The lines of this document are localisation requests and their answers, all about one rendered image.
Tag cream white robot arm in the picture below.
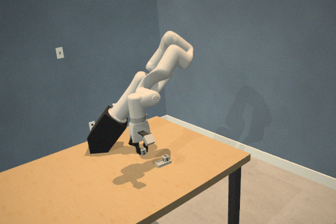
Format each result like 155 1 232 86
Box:
108 31 193 124

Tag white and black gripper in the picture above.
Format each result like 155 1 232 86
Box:
128 119 151 155

